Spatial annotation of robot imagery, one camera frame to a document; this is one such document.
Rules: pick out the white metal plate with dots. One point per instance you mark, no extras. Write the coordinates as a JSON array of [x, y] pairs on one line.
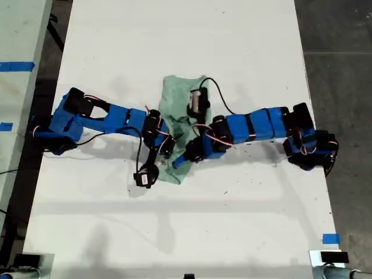
[[314, 258]]

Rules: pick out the small black box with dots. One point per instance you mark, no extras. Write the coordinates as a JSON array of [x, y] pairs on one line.
[[334, 257], [27, 259]]

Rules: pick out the pale green T-shirt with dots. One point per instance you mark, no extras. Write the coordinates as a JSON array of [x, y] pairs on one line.
[[177, 96]]

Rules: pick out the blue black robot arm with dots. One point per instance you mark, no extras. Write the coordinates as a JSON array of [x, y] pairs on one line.
[[261, 125], [116, 119]]

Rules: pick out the blue tape rectangle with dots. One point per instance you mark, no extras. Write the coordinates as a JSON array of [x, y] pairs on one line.
[[331, 239]]

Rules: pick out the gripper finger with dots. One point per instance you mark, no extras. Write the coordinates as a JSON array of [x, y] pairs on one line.
[[181, 161], [169, 148]]

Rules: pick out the black camera box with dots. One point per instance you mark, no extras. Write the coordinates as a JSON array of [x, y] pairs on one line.
[[143, 178], [197, 100]]

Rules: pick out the small black block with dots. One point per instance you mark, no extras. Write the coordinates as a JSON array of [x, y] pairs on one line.
[[189, 276]]

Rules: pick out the black stand leg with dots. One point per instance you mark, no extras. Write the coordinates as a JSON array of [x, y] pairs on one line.
[[57, 35]]

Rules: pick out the long blue tape strip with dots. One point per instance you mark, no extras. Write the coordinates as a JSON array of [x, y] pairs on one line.
[[17, 67]]

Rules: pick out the pale side table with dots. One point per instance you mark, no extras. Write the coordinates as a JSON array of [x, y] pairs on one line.
[[17, 29]]

